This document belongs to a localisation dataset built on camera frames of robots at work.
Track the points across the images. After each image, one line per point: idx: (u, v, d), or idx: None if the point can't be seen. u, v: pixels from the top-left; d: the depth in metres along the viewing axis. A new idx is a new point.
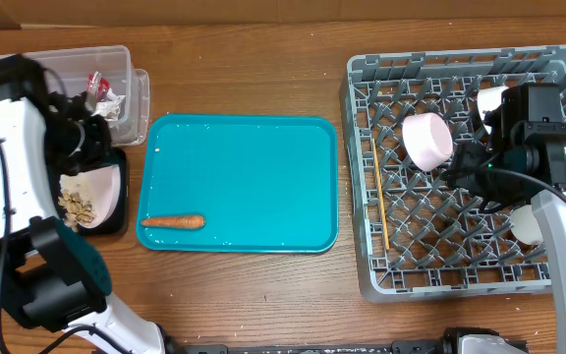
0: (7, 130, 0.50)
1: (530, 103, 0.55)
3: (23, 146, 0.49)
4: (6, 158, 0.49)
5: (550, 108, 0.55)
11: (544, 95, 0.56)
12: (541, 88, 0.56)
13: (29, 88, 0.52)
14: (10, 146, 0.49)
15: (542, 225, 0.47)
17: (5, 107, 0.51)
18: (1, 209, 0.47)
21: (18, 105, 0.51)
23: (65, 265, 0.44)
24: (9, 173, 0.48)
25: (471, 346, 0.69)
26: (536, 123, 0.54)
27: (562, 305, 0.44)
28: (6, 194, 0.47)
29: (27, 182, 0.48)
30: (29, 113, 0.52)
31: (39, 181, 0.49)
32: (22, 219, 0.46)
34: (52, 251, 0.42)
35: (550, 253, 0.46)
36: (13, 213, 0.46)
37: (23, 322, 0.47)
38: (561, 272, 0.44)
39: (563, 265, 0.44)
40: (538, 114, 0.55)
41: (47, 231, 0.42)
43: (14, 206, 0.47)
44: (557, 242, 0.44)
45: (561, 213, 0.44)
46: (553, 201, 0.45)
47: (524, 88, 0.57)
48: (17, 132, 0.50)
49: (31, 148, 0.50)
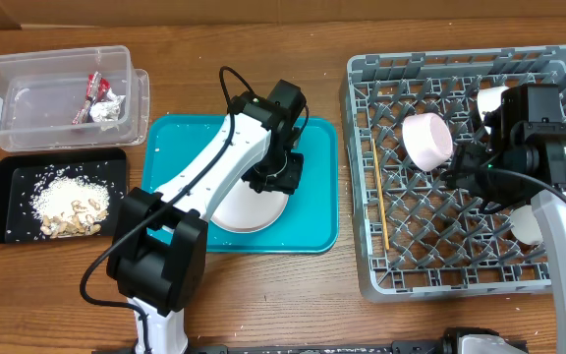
0: (242, 138, 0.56)
1: (529, 104, 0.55)
3: (238, 161, 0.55)
4: (220, 155, 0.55)
5: (549, 108, 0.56)
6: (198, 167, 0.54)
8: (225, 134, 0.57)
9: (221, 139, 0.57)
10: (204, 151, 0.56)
11: (545, 97, 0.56)
12: (540, 88, 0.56)
13: (279, 129, 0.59)
14: (234, 149, 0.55)
15: (542, 225, 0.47)
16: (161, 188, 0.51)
17: (254, 124, 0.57)
18: (183, 185, 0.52)
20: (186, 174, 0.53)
21: (254, 120, 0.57)
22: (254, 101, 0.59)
23: (177, 259, 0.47)
24: (210, 169, 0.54)
25: (467, 344, 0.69)
26: (536, 124, 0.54)
27: (562, 305, 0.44)
28: (198, 179, 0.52)
29: (212, 180, 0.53)
30: (266, 138, 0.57)
31: (218, 196, 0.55)
32: (188, 204, 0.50)
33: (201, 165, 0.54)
34: (183, 244, 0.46)
35: (551, 251, 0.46)
36: (188, 195, 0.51)
37: (113, 269, 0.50)
38: (561, 271, 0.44)
39: (563, 264, 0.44)
40: (537, 114, 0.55)
41: (196, 227, 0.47)
43: (193, 189, 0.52)
44: (557, 242, 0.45)
45: (561, 213, 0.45)
46: (553, 201, 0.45)
47: (524, 89, 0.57)
48: (244, 146, 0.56)
49: (237, 166, 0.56)
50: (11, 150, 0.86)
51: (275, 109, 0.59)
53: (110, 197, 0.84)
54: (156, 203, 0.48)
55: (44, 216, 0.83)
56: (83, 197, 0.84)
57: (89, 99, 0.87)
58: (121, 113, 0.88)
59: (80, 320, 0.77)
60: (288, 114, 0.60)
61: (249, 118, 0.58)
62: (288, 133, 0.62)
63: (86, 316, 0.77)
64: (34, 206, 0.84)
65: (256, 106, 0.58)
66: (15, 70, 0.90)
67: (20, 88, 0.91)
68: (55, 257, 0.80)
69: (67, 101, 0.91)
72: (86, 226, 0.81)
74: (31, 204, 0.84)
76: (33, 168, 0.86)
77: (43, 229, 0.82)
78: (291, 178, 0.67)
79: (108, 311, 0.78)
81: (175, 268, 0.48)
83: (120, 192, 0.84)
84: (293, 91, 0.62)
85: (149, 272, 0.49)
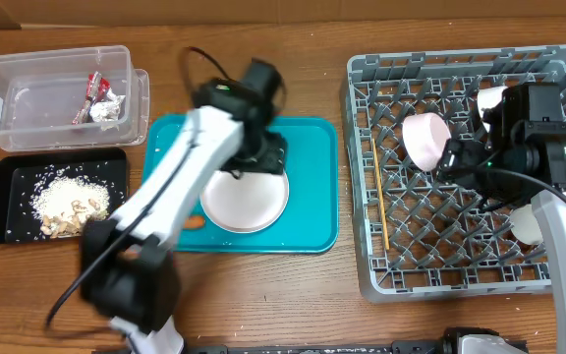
0: (206, 139, 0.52)
1: (531, 102, 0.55)
3: (203, 166, 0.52)
4: (184, 162, 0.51)
5: (550, 107, 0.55)
6: (160, 179, 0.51)
8: (189, 136, 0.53)
9: (185, 142, 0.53)
10: (167, 159, 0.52)
11: (547, 93, 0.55)
12: (542, 88, 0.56)
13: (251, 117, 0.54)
14: (199, 153, 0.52)
15: (541, 225, 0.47)
16: (121, 211, 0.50)
17: (221, 119, 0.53)
18: (143, 206, 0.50)
20: (145, 192, 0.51)
21: (221, 115, 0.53)
22: (221, 89, 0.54)
23: (145, 282, 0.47)
24: (172, 182, 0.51)
25: (466, 344, 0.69)
26: (536, 123, 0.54)
27: (561, 305, 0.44)
28: (159, 195, 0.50)
29: (174, 195, 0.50)
30: (235, 131, 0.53)
31: (188, 205, 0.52)
32: (149, 226, 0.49)
33: (162, 177, 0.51)
34: (147, 268, 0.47)
35: (550, 252, 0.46)
36: (148, 215, 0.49)
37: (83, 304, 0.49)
38: (561, 271, 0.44)
39: (563, 264, 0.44)
40: (538, 113, 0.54)
41: (157, 250, 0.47)
43: (153, 207, 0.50)
44: (557, 242, 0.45)
45: (561, 214, 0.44)
46: (554, 201, 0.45)
47: (526, 87, 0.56)
48: (210, 147, 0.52)
49: (203, 173, 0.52)
50: (10, 149, 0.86)
51: (245, 97, 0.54)
53: (110, 197, 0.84)
54: (116, 231, 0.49)
55: (44, 216, 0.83)
56: (83, 197, 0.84)
57: (89, 99, 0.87)
58: (121, 113, 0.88)
59: (80, 320, 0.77)
60: (262, 100, 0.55)
61: (217, 110, 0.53)
62: (263, 119, 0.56)
63: (86, 316, 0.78)
64: (34, 206, 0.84)
65: (224, 95, 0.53)
66: (14, 70, 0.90)
67: (20, 88, 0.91)
68: (56, 257, 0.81)
69: (67, 101, 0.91)
72: None
74: (31, 205, 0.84)
76: (33, 168, 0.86)
77: (43, 228, 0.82)
78: (269, 160, 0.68)
79: None
81: (145, 292, 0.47)
83: (120, 192, 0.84)
84: (264, 71, 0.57)
85: (120, 298, 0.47)
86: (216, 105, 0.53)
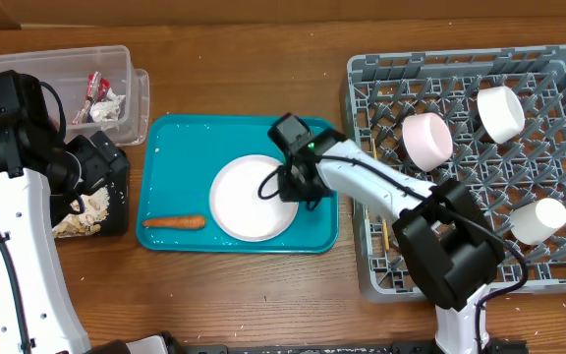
0: (9, 216, 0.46)
1: (284, 140, 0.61)
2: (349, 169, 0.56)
3: (34, 245, 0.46)
4: (13, 262, 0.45)
5: (298, 129, 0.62)
6: (10, 299, 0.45)
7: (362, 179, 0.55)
8: None
9: None
10: None
11: (290, 126, 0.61)
12: (283, 121, 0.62)
13: (26, 140, 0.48)
14: (20, 243, 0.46)
15: (338, 185, 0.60)
16: None
17: (3, 187, 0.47)
18: (18, 342, 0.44)
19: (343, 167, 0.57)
20: (6, 324, 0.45)
21: None
22: None
23: None
24: (22, 292, 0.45)
25: (447, 350, 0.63)
26: (293, 147, 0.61)
27: (378, 206, 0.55)
28: (25, 318, 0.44)
29: (33, 302, 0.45)
30: (14, 182, 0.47)
31: (59, 294, 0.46)
32: (40, 350, 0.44)
33: (7, 301, 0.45)
34: None
35: (350, 188, 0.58)
36: (34, 346, 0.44)
37: None
38: (362, 194, 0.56)
39: (357, 188, 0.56)
40: (292, 139, 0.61)
41: None
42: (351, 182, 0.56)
43: (30, 336, 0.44)
44: (345, 181, 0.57)
45: (329, 167, 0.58)
46: (323, 165, 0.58)
47: (275, 130, 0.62)
48: (26, 229, 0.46)
49: (45, 252, 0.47)
50: None
51: (6, 125, 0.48)
53: (110, 197, 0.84)
54: None
55: None
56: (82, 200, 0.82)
57: (89, 99, 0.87)
58: (121, 113, 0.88)
59: (80, 319, 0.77)
60: (26, 121, 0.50)
61: None
62: (40, 138, 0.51)
63: (85, 316, 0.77)
64: None
65: None
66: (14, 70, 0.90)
67: None
68: None
69: (67, 102, 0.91)
72: (86, 227, 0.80)
74: None
76: None
77: None
78: (95, 168, 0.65)
79: (107, 312, 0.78)
81: None
83: (120, 192, 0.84)
84: (8, 81, 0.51)
85: None
86: None
